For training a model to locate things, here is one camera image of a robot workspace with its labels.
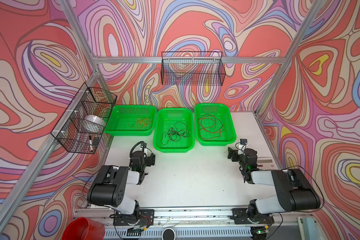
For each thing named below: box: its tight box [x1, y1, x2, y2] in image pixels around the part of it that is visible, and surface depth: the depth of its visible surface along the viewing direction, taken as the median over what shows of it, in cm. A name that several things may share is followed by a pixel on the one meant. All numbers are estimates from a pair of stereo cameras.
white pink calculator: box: [256, 156, 279, 170], surface depth 92 cm
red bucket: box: [61, 217, 106, 240], surface depth 62 cm
